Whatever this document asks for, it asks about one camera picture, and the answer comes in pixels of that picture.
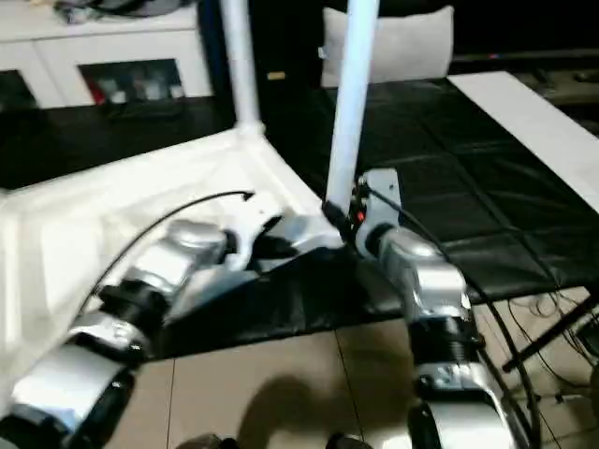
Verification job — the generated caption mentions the black robot foot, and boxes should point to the black robot foot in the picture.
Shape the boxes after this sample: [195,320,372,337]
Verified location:
[327,432,371,449]
[182,433,235,449]

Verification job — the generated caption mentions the white plastic table top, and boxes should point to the white plastic table top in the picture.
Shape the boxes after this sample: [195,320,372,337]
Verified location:
[0,123,345,375]

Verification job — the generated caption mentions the grey helmet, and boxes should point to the grey helmet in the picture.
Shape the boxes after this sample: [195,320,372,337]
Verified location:
[91,0,197,20]

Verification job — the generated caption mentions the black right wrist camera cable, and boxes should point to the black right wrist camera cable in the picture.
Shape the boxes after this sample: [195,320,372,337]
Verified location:
[367,184,542,449]

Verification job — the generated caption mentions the white plastic table leg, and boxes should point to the white plastic table leg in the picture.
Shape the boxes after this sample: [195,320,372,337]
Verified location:
[322,0,381,221]
[219,0,267,137]

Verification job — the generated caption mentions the grey cushion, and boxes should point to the grey cushion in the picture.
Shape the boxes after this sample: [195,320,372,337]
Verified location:
[320,5,456,88]

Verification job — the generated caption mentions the black left wrist camera cable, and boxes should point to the black left wrist camera cable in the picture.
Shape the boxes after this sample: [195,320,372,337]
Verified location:
[91,189,256,294]

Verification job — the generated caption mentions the black work mat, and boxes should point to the black work mat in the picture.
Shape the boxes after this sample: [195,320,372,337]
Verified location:
[0,77,599,361]

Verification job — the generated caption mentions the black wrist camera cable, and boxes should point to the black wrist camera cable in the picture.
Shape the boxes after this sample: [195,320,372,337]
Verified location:
[367,184,542,449]
[91,189,256,294]

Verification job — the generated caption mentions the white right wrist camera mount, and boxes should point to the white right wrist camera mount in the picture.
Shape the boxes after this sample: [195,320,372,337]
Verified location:
[353,168,403,256]

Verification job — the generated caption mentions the black stand base bar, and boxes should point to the black stand base bar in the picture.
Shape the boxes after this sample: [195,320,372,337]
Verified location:
[503,298,599,373]

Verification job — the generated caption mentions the white glass-door cabinet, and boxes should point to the white glass-door cabinet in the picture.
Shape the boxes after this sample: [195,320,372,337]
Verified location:
[0,8,212,111]

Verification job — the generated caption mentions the black clutter pile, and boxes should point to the black clutter pile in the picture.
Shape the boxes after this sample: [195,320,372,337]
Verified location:
[53,0,95,24]

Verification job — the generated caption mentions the white flat board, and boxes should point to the white flat board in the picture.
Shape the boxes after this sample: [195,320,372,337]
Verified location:
[447,70,599,211]

